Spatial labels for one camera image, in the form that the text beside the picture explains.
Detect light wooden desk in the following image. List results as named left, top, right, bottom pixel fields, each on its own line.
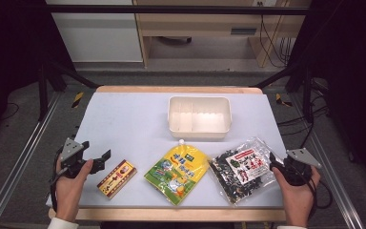
left=132, top=0, right=313, bottom=69

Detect cream plastic bin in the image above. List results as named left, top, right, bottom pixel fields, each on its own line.
left=167, top=95, right=234, bottom=140

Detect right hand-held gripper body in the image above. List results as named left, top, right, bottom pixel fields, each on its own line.
left=278, top=147, right=322, bottom=187

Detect black metal stand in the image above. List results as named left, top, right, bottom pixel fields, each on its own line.
left=37, top=59, right=100, bottom=122
left=253, top=62, right=316, bottom=124

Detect thin black floor cable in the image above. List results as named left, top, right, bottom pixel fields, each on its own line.
left=0, top=101, right=21, bottom=122

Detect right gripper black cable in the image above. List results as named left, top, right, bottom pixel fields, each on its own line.
left=299, top=165, right=334, bottom=220

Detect white cabinet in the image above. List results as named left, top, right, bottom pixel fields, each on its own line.
left=45, top=0, right=144, bottom=64

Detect aluminium floor rail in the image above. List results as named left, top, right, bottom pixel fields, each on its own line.
left=290, top=93, right=365, bottom=229
left=0, top=91, right=62, bottom=229

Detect black curtain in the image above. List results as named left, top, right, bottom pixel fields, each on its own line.
left=0, top=0, right=75, bottom=146
left=285, top=0, right=366, bottom=187

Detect person's left hand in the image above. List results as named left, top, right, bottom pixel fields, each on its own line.
left=54, top=158, right=94, bottom=223

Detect black floor cables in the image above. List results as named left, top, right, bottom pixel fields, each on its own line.
left=276, top=79, right=331, bottom=151

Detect yellow and black floor tape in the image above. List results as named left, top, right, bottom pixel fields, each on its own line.
left=71, top=91, right=86, bottom=110
left=274, top=93, right=294, bottom=109

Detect clear bag of dried seaweed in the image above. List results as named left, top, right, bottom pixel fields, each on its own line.
left=208, top=136, right=286, bottom=205

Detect person's right hand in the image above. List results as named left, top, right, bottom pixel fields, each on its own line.
left=272, top=166, right=321, bottom=228

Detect black horizontal frame bar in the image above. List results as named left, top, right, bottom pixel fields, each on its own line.
left=47, top=4, right=310, bottom=16

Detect white table mat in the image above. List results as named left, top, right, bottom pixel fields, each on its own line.
left=45, top=91, right=288, bottom=209

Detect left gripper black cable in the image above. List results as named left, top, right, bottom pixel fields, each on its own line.
left=49, top=149, right=70, bottom=214

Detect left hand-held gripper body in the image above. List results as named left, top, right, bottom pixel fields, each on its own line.
left=59, top=136, right=93, bottom=179

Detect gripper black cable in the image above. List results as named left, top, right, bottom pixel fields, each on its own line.
left=299, top=165, right=334, bottom=220
left=49, top=149, right=70, bottom=214

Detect red and gold snack box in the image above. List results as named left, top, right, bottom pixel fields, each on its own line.
left=96, top=158, right=138, bottom=200

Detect black hanging cables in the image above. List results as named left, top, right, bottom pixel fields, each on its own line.
left=257, top=1, right=293, bottom=69

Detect yellow spouted pouch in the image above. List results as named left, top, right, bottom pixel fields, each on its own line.
left=143, top=138, right=211, bottom=207

